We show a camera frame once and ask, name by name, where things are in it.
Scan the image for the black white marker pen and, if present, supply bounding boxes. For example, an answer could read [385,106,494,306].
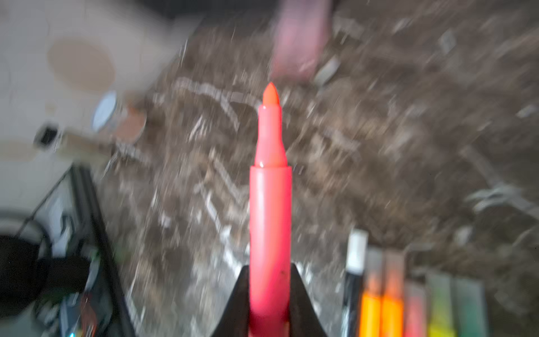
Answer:
[341,229,369,337]

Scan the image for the green highlighter pen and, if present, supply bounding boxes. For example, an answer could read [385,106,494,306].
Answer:
[454,278,490,337]

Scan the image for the orange highlighter pen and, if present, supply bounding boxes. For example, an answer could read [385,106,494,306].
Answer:
[357,248,384,337]
[380,250,405,337]

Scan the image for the pink highlighter pen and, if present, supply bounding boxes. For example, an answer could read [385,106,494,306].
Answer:
[248,83,292,336]
[404,282,428,337]

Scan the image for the yellow highlighter pen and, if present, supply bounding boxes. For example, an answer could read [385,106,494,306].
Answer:
[426,272,457,337]

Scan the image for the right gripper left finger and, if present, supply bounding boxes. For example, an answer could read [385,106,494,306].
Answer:
[211,265,250,337]

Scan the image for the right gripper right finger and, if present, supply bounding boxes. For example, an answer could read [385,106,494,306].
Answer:
[289,263,327,337]

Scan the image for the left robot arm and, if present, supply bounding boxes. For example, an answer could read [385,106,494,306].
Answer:
[1,209,113,336]

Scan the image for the translucent pink pen cap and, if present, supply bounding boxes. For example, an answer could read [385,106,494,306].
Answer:
[270,0,334,81]

